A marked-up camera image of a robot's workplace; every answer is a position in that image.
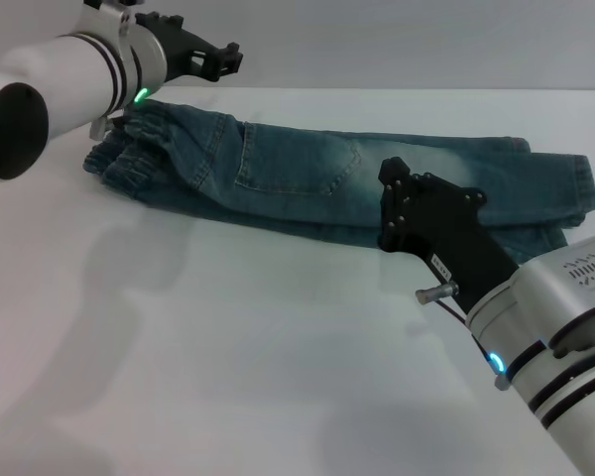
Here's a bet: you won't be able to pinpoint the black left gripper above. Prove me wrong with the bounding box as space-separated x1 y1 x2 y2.
134 10 244 84

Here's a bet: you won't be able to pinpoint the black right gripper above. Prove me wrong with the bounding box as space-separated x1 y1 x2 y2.
376 156 522 314

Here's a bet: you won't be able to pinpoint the blue denim shorts with cartoon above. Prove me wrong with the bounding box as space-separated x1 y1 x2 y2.
82 97 595 264

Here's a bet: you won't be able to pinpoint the silver plug on right gripper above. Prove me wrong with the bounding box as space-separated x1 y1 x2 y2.
415 281 460 305

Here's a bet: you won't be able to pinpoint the black cable with silver connector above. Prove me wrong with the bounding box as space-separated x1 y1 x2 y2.
88 114 126 141
433 298 500 376

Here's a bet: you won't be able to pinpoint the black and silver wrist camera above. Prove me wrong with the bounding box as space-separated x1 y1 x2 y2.
513 236 595 361

